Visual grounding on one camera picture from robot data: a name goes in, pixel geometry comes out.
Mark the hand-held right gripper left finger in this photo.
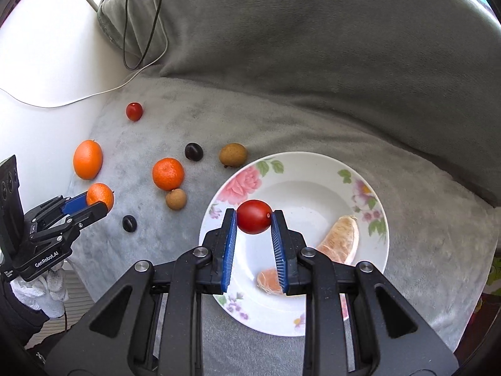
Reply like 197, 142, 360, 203
45, 208, 239, 376

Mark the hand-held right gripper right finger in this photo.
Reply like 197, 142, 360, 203
271, 210, 458, 376

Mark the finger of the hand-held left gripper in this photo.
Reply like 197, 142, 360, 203
28, 201, 109, 252
24, 191, 90, 224

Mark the small mandarin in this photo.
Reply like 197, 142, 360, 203
86, 183, 115, 211

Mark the large orange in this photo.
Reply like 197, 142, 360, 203
73, 139, 104, 181

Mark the white floral plate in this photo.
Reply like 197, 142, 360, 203
198, 152, 389, 337

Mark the person's left forearm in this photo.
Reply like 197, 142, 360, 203
0, 276, 51, 347

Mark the person's left hand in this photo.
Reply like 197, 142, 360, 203
10, 260, 70, 319

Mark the small peeled orange segment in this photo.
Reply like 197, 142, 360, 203
256, 268, 283, 295

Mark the large peeled pomelo segment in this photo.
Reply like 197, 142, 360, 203
315, 215, 360, 265

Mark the small brown longan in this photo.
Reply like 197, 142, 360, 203
165, 188, 187, 211

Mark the large brown longan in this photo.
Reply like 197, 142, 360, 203
219, 143, 248, 167

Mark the light grey blanket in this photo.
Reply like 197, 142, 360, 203
70, 75, 498, 376

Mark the white armchair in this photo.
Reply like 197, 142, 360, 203
0, 6, 132, 279

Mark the colourful patterned cloth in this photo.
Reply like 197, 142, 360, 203
474, 256, 501, 341

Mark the dark grey cushion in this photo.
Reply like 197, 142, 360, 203
97, 0, 501, 206

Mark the white cable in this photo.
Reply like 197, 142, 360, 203
0, 0, 170, 109

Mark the black cable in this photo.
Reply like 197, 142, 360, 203
117, 0, 170, 70

